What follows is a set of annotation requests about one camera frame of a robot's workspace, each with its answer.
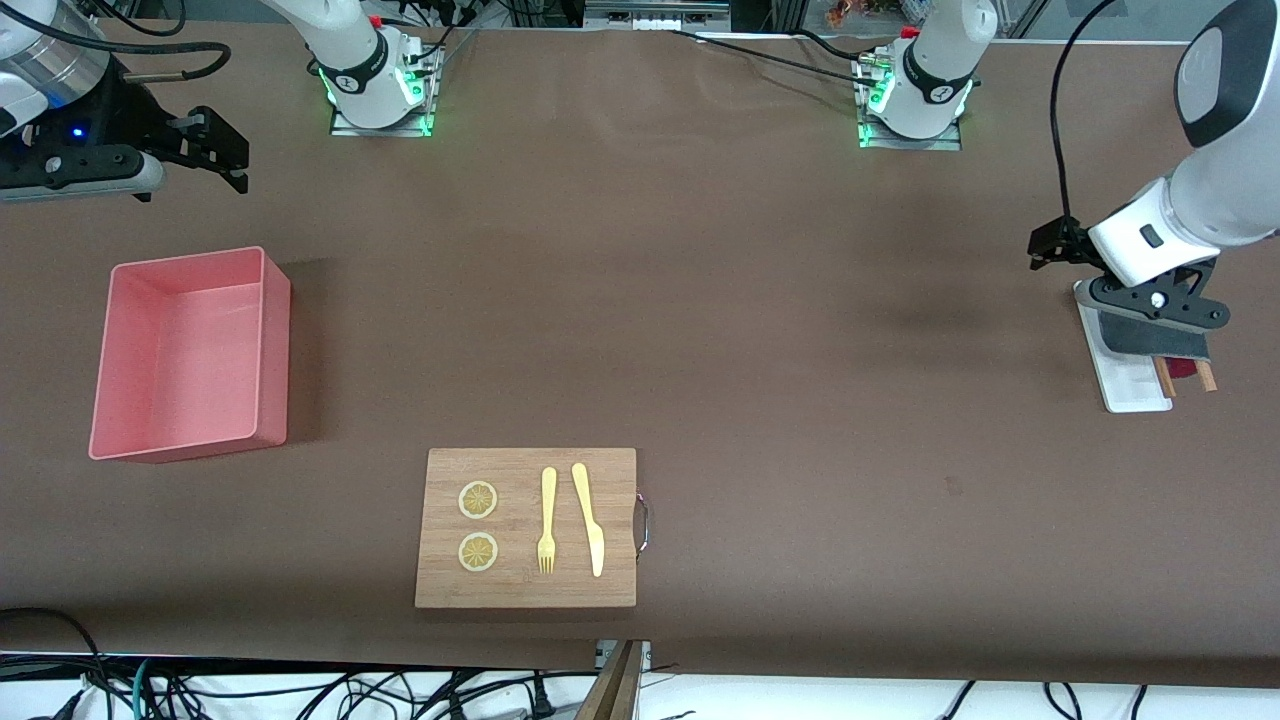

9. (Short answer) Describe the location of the grey and pink cloth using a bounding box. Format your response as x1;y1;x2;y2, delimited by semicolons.
1098;308;1213;379

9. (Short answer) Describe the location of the white rectangular tray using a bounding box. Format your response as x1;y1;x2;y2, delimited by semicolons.
1074;280;1173;414

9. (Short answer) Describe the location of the pink plastic box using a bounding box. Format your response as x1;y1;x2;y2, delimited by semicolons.
88;246;293;464

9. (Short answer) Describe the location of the grey port strip device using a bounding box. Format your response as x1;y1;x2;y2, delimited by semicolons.
585;0;731;31

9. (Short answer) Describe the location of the yellow plastic fork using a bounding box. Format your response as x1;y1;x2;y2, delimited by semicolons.
537;467;558;575

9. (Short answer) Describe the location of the yellow plastic knife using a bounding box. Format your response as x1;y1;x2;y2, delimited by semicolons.
571;462;606;578

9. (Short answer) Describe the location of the wooden cutting board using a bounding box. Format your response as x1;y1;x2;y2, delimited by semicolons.
414;447;651;609

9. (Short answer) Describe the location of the brown wooden stand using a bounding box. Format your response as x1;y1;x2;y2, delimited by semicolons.
575;640;646;720

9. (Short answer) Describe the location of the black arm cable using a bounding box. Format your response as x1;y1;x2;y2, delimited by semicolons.
1050;0;1119;221
0;0;233;81

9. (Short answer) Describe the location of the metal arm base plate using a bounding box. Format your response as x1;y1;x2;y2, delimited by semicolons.
330;40;436;138
855;55;963;151

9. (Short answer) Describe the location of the long black table cable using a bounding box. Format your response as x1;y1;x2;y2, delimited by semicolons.
668;28;873;79

